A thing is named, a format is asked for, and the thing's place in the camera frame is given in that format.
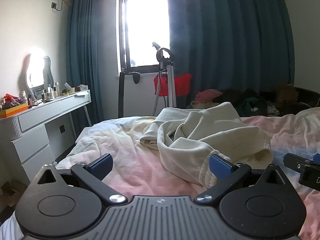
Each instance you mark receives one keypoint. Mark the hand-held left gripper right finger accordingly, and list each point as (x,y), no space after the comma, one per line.
(221,167)

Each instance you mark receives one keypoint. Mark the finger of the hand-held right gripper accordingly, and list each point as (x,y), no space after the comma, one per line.
(317,158)
(295,162)

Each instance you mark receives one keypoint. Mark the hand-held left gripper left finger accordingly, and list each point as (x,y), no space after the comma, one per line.
(100,166)

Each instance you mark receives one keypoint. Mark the cream sweatshirt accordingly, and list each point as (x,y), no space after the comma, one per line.
(200,140)

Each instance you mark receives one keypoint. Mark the pink tie-dye duvet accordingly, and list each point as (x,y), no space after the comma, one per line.
(130,155)

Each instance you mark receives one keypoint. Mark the white patterned garment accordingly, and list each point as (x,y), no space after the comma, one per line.
(272,110)

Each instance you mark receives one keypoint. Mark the beige garment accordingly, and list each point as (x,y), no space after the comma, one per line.
(202,104)

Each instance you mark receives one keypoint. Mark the green garment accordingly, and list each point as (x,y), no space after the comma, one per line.
(246,105)

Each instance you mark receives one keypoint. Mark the brown garment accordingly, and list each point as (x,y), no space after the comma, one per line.
(286,93)

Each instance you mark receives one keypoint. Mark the white vanity desk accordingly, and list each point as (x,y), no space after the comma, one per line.
(55,110)

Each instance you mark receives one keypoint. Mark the black garment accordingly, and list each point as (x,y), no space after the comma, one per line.
(232,96)

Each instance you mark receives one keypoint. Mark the pink garment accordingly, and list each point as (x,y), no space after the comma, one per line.
(207,95)

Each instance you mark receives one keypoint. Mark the group of cosmetic bottles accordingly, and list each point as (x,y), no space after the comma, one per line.
(50,92)

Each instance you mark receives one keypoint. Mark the red cloth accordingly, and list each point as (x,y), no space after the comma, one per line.
(182,85)

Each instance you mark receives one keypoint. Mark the cardboard box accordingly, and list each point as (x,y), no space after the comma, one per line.
(10,195)

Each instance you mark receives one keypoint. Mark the black steamer head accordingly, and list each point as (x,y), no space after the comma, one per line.
(136,78)

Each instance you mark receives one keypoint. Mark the silver tripod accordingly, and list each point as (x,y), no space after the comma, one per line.
(168,80)

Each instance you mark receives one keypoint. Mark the orange box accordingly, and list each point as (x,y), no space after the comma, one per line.
(12,112)

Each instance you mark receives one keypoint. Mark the teal curtain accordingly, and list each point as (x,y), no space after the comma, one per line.
(230,35)
(82,55)

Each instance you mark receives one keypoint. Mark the wavy lit mirror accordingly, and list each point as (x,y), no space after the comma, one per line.
(37,70)

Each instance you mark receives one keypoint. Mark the dark framed window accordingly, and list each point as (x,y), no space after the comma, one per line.
(147,25)

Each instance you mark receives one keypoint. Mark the black wall outlet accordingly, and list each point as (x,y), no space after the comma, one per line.
(62,129)

